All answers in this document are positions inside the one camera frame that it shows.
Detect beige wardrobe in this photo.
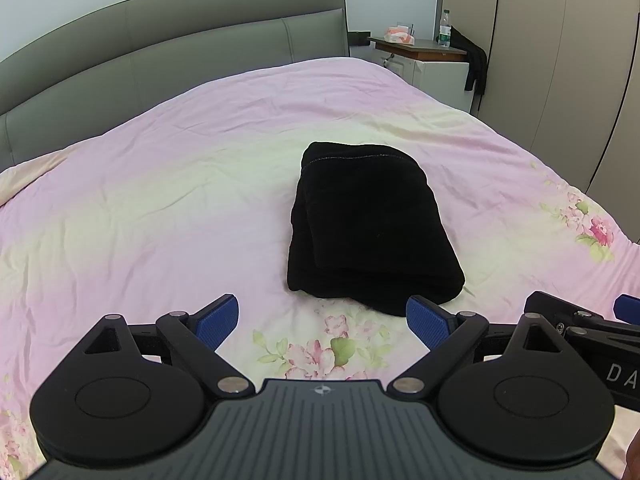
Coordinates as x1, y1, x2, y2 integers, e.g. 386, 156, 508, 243
437, 0, 640, 242

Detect black pants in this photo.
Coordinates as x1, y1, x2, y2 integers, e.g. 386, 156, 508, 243
286, 141, 467, 318

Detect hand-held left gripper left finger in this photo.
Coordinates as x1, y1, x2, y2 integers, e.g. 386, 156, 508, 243
84, 293, 256, 400

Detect grey upholstered bed headboard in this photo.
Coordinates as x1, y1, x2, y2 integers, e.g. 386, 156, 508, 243
0, 0, 351, 173

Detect white nightstand with wooden top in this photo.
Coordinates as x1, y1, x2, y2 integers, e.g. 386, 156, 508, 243
369, 37, 473, 111

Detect person's right forearm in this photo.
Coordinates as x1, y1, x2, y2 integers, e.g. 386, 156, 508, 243
622, 432, 640, 480

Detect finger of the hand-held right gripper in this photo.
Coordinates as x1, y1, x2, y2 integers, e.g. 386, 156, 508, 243
524, 290, 640, 347
615, 294, 640, 319

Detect pink tissue box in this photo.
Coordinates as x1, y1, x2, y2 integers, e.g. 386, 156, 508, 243
382, 25, 417, 45

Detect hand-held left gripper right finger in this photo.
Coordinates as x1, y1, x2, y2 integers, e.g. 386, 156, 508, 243
387, 294, 567, 404

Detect black garment hanging on nightstand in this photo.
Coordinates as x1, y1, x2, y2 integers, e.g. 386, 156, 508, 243
450, 27, 489, 96

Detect pink floral bed blanket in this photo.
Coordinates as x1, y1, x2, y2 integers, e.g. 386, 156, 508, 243
0, 56, 640, 480

